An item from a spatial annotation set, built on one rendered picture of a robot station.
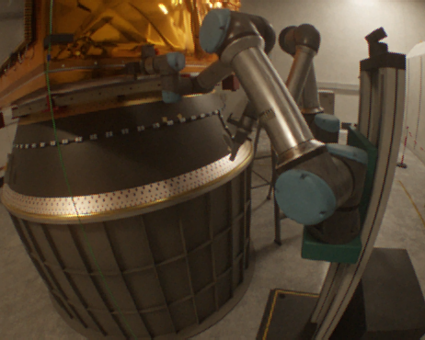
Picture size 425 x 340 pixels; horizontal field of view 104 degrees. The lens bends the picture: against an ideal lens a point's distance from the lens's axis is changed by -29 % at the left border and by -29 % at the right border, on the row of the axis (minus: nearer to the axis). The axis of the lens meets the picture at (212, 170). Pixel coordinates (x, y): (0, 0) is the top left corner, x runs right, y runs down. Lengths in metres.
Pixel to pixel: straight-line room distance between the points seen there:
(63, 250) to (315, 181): 1.29
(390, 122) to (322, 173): 0.32
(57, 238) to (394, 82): 1.55
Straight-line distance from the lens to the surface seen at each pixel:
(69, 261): 1.46
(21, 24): 1.05
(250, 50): 0.53
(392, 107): 0.69
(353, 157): 0.54
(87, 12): 1.02
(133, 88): 1.22
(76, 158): 1.22
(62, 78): 0.94
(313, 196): 0.42
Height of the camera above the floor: 1.68
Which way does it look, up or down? 21 degrees down
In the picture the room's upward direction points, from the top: 4 degrees counter-clockwise
